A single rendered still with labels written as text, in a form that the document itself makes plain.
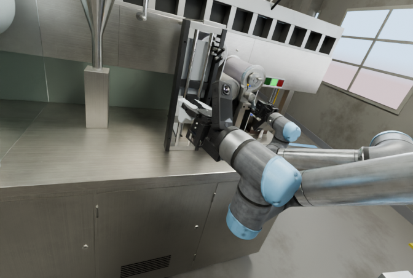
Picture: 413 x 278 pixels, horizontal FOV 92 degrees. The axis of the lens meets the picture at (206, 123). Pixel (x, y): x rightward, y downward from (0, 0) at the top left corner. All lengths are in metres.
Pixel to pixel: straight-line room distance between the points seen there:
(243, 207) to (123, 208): 0.61
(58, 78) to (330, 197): 1.24
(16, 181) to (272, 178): 0.73
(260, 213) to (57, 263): 0.93
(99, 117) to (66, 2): 0.54
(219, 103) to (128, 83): 0.88
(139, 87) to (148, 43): 0.25
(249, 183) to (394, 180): 0.21
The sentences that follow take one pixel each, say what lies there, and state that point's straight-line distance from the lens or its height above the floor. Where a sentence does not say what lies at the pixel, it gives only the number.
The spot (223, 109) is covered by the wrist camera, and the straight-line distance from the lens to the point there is 0.44.
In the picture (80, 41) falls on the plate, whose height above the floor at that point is 1.24.
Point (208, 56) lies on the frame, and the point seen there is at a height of 1.34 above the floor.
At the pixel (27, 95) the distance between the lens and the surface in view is 1.10.
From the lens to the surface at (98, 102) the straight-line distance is 1.01.
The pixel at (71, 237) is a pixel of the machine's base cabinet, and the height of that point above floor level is 0.59.
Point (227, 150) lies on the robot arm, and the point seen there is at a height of 1.22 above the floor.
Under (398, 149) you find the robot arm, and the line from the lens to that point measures 0.80.
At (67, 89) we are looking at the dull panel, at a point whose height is 0.98.
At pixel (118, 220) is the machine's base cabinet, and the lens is 0.98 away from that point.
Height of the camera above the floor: 1.43
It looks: 25 degrees down
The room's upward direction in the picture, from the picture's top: 14 degrees clockwise
